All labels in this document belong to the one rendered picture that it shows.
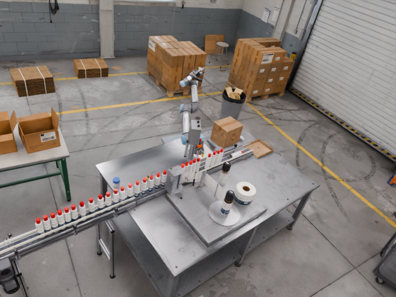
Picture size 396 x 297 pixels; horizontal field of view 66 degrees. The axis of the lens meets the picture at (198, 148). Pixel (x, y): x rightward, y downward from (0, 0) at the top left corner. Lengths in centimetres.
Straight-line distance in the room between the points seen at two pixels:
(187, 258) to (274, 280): 143
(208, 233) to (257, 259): 122
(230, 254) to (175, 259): 102
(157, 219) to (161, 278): 66
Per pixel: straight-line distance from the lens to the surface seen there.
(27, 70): 670
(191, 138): 299
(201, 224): 287
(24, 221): 414
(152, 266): 335
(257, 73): 664
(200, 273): 337
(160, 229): 284
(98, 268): 361
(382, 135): 686
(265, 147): 411
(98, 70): 703
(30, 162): 365
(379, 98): 678
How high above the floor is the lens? 309
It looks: 37 degrees down
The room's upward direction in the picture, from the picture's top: 11 degrees clockwise
